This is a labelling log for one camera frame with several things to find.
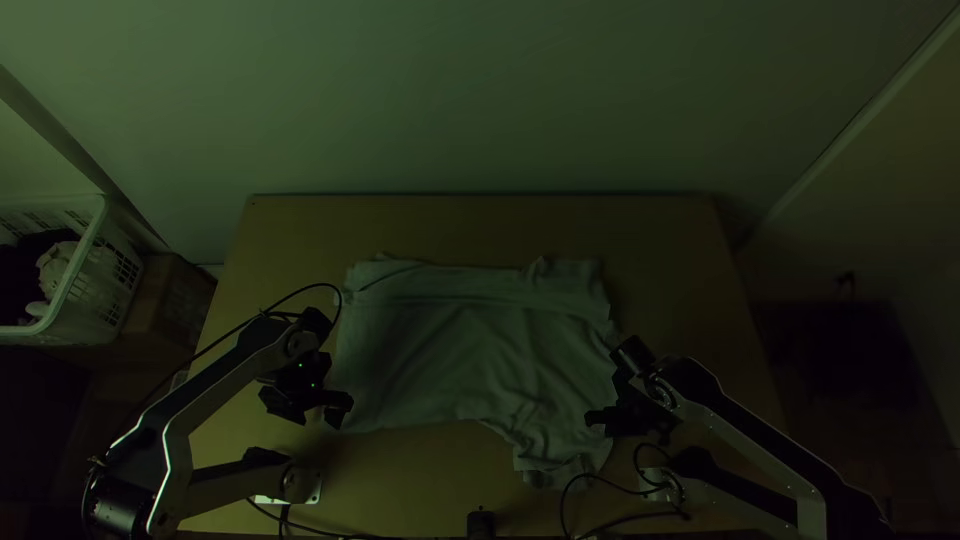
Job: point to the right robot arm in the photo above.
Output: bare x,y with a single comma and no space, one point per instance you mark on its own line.
750,435

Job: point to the grey t-shirt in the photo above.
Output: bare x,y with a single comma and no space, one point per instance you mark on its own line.
465,352

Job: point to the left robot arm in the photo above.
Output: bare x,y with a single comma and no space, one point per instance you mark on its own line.
161,427

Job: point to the white laundry basket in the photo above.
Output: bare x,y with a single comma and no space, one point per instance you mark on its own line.
97,300

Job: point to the heap of clothes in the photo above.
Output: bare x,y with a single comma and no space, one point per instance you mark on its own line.
52,270

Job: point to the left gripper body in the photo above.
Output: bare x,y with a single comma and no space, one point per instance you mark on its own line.
296,403

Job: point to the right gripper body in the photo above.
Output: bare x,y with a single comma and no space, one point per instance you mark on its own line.
634,418

